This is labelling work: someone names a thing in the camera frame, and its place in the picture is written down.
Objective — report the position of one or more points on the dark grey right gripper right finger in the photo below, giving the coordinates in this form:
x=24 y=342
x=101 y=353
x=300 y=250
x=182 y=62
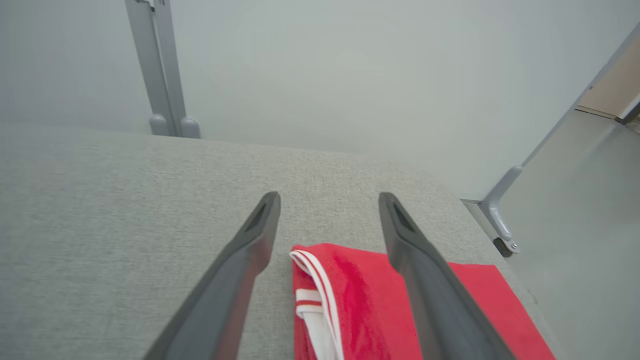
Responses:
x=440 y=310

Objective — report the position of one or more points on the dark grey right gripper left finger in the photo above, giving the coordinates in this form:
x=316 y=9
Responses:
x=225 y=310

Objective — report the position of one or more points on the red basketball jersey white sleeves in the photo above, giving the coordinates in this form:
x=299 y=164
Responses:
x=370 y=310

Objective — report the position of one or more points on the grey double partition post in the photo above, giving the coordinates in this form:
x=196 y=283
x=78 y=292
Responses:
x=160 y=75

